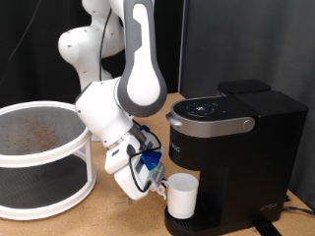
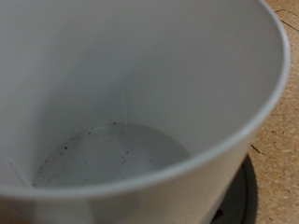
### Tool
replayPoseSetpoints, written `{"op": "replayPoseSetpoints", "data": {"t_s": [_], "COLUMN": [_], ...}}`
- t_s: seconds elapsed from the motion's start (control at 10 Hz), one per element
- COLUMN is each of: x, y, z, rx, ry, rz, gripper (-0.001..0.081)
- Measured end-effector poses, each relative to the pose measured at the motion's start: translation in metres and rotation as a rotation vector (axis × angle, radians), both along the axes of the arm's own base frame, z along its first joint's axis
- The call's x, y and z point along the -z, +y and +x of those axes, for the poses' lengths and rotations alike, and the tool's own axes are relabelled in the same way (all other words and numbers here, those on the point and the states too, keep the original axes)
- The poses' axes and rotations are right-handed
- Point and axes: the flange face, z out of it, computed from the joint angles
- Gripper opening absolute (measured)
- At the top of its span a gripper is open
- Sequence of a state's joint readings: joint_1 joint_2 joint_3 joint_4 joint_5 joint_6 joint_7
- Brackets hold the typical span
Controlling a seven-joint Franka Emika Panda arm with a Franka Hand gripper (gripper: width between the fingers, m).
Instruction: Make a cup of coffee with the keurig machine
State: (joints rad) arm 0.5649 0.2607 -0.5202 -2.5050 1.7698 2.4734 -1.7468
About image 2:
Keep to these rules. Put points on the black Keurig coffee machine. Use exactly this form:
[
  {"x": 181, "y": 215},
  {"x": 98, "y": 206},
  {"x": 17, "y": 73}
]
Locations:
[{"x": 241, "y": 193}]

